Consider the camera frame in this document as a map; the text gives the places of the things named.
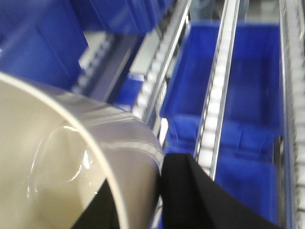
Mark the blue crate lower shelf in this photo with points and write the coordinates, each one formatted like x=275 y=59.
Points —
x=251 y=118

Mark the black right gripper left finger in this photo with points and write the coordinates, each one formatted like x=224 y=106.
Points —
x=101 y=213

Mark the roller track right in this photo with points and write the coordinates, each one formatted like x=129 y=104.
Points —
x=292 y=34

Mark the large blue crate front left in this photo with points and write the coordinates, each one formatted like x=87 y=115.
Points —
x=41 y=40

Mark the roller track left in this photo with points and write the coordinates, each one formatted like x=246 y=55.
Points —
x=148 y=100

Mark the blue crate rear centre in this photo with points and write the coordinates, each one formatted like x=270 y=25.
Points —
x=127 y=16

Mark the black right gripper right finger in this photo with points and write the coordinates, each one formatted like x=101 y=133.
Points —
x=192 y=200

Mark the roller track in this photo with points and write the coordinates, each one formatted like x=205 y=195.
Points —
x=292 y=34
x=148 y=100
x=210 y=129

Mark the roller track middle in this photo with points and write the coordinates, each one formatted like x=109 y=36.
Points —
x=210 y=129

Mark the white plastic bin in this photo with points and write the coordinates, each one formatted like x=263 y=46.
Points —
x=56 y=150

